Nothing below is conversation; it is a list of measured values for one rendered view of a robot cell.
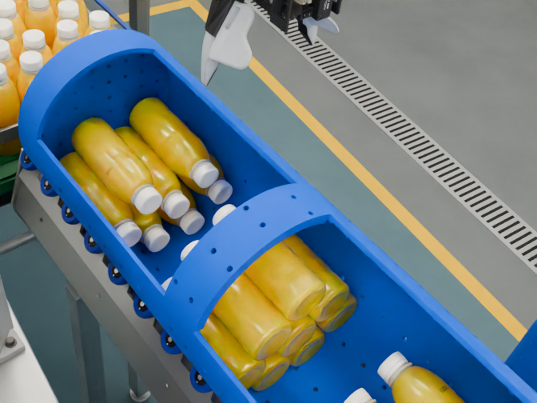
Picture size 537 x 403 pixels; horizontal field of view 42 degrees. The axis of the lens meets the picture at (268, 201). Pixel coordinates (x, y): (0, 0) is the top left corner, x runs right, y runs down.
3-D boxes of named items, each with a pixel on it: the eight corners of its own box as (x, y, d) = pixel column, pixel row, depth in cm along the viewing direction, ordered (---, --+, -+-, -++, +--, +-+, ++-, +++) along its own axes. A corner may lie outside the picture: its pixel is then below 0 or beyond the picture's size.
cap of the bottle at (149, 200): (161, 189, 103) (167, 196, 102) (146, 209, 104) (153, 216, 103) (143, 185, 100) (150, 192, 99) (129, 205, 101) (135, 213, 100)
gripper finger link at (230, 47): (213, 102, 66) (266, 18, 64) (178, 70, 69) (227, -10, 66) (233, 109, 69) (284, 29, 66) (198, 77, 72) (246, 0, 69)
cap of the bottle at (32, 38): (49, 43, 129) (49, 35, 128) (32, 51, 127) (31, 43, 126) (36, 34, 131) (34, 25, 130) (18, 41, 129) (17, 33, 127)
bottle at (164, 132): (130, 135, 116) (187, 196, 108) (125, 106, 111) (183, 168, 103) (164, 117, 119) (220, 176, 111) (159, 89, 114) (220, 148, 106)
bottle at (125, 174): (114, 121, 111) (172, 183, 104) (92, 153, 113) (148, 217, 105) (84, 111, 106) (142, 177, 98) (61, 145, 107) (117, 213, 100)
